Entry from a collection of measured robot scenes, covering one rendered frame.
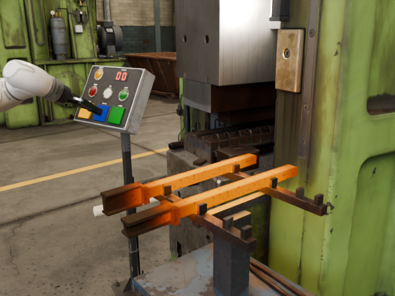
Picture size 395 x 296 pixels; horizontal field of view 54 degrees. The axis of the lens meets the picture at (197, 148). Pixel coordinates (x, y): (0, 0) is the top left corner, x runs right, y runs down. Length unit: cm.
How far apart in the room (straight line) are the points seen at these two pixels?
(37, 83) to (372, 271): 136
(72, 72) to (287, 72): 525
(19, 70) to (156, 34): 955
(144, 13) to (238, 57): 957
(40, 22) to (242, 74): 498
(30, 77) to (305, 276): 114
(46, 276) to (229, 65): 173
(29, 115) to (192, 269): 533
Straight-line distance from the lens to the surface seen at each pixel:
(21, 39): 614
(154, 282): 101
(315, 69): 110
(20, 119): 618
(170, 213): 73
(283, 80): 116
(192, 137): 141
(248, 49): 127
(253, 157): 103
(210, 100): 127
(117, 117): 168
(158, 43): 1098
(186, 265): 106
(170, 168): 148
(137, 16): 1065
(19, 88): 153
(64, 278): 245
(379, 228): 147
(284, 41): 116
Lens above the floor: 136
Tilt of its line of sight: 17 degrees down
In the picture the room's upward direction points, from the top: 1 degrees counter-clockwise
